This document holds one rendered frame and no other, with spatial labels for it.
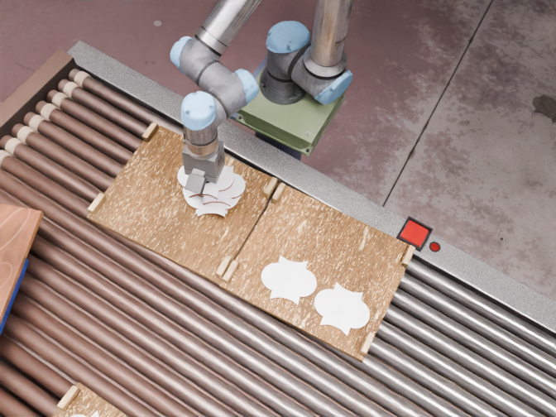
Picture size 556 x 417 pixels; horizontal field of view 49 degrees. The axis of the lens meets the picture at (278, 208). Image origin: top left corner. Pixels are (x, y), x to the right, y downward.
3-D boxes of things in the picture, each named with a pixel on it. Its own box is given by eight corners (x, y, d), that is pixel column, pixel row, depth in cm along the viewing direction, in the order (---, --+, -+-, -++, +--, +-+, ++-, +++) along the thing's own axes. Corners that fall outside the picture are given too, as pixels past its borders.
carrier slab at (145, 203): (156, 126, 182) (155, 122, 180) (280, 183, 175) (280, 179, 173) (88, 219, 166) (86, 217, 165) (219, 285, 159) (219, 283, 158)
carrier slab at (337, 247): (281, 185, 174) (282, 183, 173) (414, 250, 167) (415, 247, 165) (219, 287, 159) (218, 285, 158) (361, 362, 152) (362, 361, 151)
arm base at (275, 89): (268, 59, 192) (269, 38, 183) (314, 73, 190) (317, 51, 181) (252, 97, 185) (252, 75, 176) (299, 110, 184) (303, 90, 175)
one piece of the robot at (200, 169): (169, 160, 139) (175, 194, 153) (205, 171, 138) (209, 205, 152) (188, 119, 144) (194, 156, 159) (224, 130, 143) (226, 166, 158)
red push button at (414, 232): (409, 222, 171) (409, 219, 170) (428, 232, 170) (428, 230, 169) (399, 237, 169) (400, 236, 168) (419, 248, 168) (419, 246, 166)
